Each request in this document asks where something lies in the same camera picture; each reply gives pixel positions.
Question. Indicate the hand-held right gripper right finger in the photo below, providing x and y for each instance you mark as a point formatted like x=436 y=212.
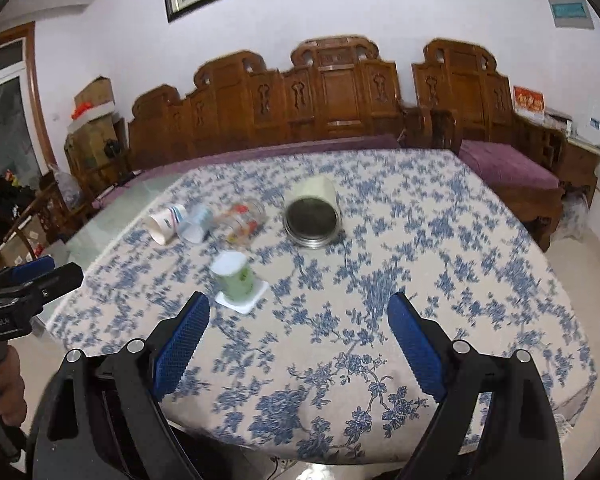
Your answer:
x=415 y=347

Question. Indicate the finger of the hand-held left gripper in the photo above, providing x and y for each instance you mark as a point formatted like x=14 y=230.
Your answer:
x=60 y=280
x=32 y=269

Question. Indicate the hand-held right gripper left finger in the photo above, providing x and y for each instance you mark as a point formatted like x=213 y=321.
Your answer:
x=182 y=345

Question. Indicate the white cup with metal lining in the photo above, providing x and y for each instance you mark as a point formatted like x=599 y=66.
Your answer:
x=316 y=210

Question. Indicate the green cup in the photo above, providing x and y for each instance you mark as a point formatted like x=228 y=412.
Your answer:
x=235 y=276

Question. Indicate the white paper cup blue print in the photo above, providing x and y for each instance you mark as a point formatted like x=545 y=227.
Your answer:
x=165 y=224

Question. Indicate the clear plastic cup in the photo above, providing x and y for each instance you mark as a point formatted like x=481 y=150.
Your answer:
x=196 y=224

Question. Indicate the glass cup with coloured print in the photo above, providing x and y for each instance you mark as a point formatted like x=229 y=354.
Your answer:
x=241 y=222

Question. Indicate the person's left hand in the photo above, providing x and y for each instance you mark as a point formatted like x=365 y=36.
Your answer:
x=9 y=387

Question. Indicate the wooden chair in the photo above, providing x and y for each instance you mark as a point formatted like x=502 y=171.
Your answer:
x=40 y=215

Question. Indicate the blue floral tablecloth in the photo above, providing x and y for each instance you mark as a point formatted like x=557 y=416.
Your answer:
x=360 y=285

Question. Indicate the white square coaster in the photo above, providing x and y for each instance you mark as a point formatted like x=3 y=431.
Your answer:
x=257 y=296

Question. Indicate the large cardboard box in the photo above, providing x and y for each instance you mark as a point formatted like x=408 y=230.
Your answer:
x=92 y=142

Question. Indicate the wooden framed glass door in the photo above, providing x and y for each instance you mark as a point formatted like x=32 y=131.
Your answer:
x=10 y=125

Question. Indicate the small cardboard box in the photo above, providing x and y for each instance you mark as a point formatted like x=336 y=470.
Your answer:
x=94 y=97

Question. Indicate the clear plastic bag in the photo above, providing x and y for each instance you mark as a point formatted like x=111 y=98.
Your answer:
x=572 y=217

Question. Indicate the short purple seat cushion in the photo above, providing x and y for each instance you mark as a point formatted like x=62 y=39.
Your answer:
x=504 y=162

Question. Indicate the long purple seat cushion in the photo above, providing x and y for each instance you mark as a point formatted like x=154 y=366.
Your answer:
x=260 y=152

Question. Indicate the carved wooden armchair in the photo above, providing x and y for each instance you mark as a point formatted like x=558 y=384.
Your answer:
x=472 y=105

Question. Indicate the wooden side cabinet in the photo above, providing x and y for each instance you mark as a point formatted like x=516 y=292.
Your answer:
x=579 y=160

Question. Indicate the carved wooden sofa bench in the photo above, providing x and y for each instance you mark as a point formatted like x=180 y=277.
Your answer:
x=330 y=95

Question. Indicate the red wall calendar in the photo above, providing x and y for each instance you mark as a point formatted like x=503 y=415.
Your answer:
x=528 y=99

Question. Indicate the grey wall electrical panel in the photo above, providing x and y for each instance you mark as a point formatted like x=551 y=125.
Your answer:
x=570 y=10

